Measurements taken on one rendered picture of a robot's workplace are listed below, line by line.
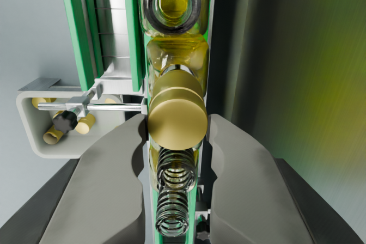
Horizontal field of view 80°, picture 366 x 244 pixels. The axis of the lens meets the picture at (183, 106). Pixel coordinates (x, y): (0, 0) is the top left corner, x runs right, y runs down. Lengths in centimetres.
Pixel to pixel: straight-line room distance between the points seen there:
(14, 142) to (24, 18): 35
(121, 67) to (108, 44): 4
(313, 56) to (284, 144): 10
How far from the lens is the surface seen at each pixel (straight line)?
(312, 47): 23
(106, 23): 40
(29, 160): 80
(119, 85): 42
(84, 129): 58
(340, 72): 20
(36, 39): 61
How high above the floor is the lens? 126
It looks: 63 degrees down
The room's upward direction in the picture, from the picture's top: 177 degrees clockwise
